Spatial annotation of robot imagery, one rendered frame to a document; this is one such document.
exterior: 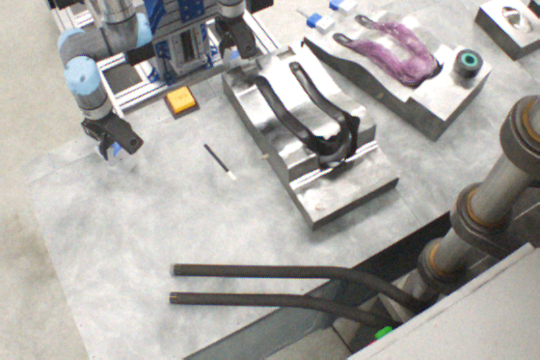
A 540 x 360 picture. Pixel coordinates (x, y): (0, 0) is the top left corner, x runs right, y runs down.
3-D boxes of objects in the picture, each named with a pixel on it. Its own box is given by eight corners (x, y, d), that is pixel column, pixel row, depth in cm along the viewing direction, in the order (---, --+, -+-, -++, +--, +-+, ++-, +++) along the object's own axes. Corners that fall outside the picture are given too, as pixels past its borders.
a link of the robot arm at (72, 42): (103, 38, 133) (115, 69, 128) (61, 54, 130) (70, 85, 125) (95, 15, 126) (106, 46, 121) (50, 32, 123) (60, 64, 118)
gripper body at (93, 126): (105, 116, 142) (93, 88, 132) (129, 130, 140) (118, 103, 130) (86, 136, 139) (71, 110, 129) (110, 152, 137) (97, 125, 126)
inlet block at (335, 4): (314, 3, 176) (315, -10, 171) (324, -5, 177) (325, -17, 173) (345, 23, 171) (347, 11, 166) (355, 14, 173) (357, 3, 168)
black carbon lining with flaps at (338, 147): (250, 84, 154) (249, 62, 146) (300, 62, 158) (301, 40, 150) (315, 180, 138) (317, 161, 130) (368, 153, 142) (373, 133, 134)
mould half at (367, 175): (224, 92, 161) (220, 63, 150) (300, 59, 167) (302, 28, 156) (311, 232, 139) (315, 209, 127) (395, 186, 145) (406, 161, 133)
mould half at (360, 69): (303, 47, 170) (304, 22, 160) (355, 5, 179) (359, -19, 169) (434, 142, 152) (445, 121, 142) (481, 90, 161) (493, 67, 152)
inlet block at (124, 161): (93, 152, 151) (87, 142, 147) (104, 139, 154) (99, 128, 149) (127, 174, 148) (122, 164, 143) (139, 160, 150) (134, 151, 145)
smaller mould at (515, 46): (473, 20, 176) (479, 6, 170) (504, 7, 179) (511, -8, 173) (513, 62, 167) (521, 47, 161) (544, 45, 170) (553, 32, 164)
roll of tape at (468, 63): (476, 57, 153) (480, 49, 150) (481, 79, 149) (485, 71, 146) (450, 56, 154) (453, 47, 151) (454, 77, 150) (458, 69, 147)
